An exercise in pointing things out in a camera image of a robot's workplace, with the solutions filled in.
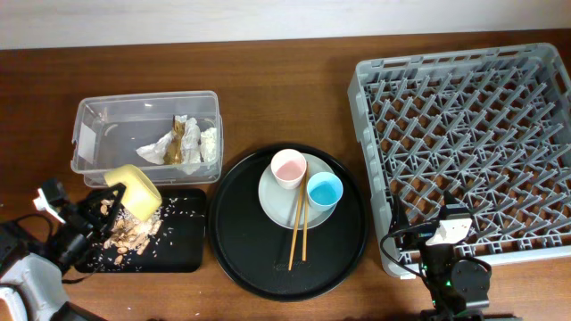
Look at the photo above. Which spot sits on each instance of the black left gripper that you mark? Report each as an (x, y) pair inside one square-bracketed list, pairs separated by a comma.
[(98, 197)]

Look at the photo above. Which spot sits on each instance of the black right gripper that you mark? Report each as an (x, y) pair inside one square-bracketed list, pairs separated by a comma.
[(415, 237)]

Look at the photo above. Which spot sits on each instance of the yellow bowl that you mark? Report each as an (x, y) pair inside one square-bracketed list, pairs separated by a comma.
[(141, 197)]

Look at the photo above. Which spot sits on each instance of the food scraps pile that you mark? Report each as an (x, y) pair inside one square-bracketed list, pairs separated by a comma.
[(131, 235)]

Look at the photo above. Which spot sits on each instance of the large white napkin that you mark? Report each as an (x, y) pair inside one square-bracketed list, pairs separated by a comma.
[(191, 157)]

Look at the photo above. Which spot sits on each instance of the gold foil wrapper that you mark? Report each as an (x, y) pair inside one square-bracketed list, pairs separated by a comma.
[(173, 154)]

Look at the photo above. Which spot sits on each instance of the blue cup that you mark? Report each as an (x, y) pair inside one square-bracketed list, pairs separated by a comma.
[(325, 190)]

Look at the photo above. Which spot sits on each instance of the small white tissue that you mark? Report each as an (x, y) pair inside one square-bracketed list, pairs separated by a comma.
[(208, 144)]

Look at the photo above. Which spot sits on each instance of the pink cup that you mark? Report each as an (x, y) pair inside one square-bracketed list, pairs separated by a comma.
[(288, 167)]

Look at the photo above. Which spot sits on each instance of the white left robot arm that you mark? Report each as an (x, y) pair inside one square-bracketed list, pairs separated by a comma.
[(32, 271)]

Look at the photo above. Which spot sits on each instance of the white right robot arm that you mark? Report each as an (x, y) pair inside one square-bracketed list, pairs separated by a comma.
[(458, 286)]

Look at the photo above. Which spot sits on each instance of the clear plastic waste bin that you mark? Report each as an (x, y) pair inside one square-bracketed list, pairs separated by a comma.
[(109, 129)]

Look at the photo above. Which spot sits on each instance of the grey plastic dishwasher rack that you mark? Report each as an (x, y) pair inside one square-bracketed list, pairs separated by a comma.
[(491, 126)]

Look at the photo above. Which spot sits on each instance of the black rectangular tray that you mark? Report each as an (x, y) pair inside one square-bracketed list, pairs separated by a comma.
[(177, 247)]

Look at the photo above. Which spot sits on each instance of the wooden chopstick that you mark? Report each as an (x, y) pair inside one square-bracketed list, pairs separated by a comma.
[(296, 223), (305, 209)]

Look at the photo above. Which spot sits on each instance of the grey round plate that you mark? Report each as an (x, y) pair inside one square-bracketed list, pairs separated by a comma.
[(280, 204)]

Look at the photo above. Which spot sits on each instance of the round black serving tray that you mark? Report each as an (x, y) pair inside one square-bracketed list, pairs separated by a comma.
[(272, 261)]

